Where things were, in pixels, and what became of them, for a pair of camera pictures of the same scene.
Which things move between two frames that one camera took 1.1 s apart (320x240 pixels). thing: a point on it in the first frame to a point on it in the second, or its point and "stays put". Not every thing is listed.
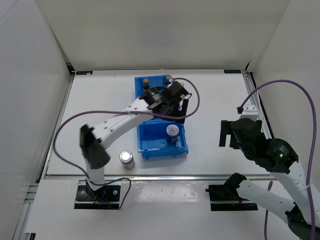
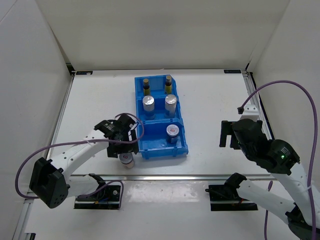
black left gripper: x=176 y=120 to x=112 y=151
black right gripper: x=225 y=130 stays put
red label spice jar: x=172 y=131 stays put
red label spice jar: x=126 y=158 stays put
